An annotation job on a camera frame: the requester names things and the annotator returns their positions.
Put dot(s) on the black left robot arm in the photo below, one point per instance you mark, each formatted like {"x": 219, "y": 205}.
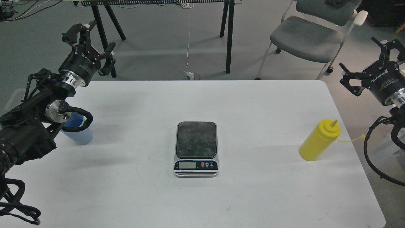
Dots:
{"x": 28, "y": 130}

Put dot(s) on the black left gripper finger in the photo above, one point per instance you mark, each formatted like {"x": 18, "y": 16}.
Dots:
{"x": 80, "y": 34}
{"x": 110, "y": 61}

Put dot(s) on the digital kitchen scale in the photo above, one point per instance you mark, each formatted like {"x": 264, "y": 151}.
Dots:
{"x": 196, "y": 150}

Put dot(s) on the yellow squeeze bottle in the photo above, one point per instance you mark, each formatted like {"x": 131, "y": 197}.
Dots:
{"x": 324, "y": 134}

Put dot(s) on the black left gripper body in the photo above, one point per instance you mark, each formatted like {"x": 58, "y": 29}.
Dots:
{"x": 81, "y": 63}

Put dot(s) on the black trestle table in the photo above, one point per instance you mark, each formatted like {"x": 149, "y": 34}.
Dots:
{"x": 167, "y": 40}

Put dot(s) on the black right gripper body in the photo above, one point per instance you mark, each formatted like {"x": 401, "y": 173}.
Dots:
{"x": 386, "y": 82}

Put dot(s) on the blue ribbed plastic cup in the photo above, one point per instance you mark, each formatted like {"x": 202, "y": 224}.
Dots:
{"x": 82, "y": 137}

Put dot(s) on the grey office chair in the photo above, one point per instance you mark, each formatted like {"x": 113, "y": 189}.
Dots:
{"x": 314, "y": 42}

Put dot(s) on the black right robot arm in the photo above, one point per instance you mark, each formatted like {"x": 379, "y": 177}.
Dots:
{"x": 354, "y": 82}

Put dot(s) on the white power adapter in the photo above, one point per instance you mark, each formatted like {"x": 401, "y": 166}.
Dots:
{"x": 193, "y": 75}

